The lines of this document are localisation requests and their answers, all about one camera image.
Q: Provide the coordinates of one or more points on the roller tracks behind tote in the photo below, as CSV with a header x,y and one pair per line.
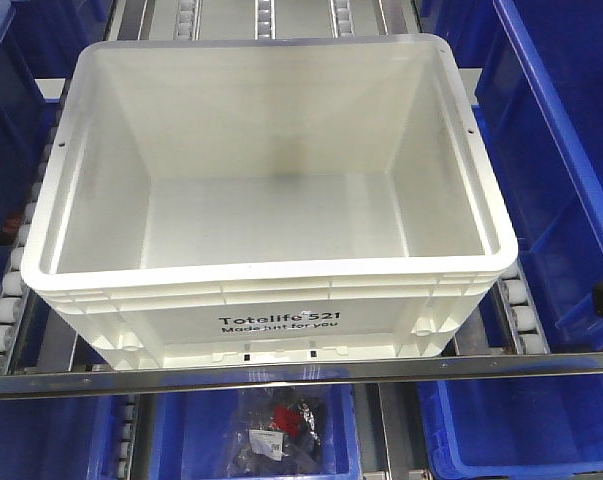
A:
x,y
259,20

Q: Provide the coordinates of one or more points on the white plastic Totelife tote box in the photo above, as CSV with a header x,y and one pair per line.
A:
x,y
230,203

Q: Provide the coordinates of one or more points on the clear bag of parts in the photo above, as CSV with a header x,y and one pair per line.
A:
x,y
278,432

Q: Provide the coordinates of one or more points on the blue bin lower left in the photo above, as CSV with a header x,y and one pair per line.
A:
x,y
61,438

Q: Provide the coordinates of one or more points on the blue plastic bin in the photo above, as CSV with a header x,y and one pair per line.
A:
x,y
540,98

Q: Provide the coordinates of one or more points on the white roller track left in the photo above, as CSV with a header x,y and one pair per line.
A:
x,y
23,315

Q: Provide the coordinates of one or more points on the steel shelf front bar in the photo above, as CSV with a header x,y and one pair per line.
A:
x,y
76,384

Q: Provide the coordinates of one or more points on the white roller track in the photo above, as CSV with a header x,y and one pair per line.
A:
x,y
23,315
519,313

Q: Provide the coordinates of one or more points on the blue bin far left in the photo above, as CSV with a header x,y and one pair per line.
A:
x,y
38,40

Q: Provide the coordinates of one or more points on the white roller track right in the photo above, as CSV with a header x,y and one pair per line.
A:
x,y
519,313

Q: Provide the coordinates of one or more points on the blue bin lower middle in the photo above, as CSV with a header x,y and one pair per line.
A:
x,y
192,433

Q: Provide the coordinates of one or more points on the blue bin lower right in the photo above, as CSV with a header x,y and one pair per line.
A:
x,y
520,428

